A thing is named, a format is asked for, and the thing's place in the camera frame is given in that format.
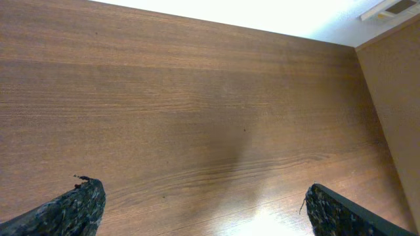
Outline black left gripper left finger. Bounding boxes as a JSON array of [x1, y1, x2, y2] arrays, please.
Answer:
[[1, 176, 106, 236]]

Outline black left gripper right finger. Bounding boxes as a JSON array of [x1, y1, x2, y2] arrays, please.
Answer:
[[304, 184, 415, 236]]

